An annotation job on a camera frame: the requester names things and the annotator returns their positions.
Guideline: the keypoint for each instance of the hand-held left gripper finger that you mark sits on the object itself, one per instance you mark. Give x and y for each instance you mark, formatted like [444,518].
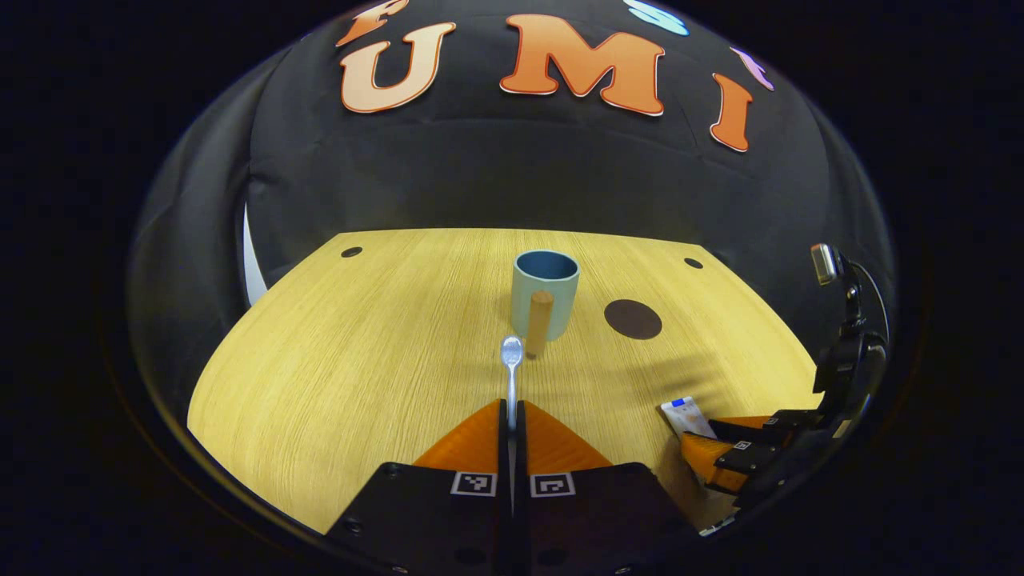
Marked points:
[503,448]
[521,448]

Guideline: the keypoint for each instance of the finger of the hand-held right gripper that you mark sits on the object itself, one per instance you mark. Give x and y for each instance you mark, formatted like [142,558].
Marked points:
[748,458]
[796,419]

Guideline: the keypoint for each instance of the white toothpaste tube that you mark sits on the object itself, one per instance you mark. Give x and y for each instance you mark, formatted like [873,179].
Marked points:
[685,416]

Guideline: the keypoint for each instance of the dark brown round coaster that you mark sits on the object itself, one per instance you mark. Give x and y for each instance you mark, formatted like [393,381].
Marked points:
[632,319]

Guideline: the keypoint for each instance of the black backdrop cloth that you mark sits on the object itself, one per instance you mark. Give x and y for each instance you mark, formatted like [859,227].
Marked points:
[480,176]

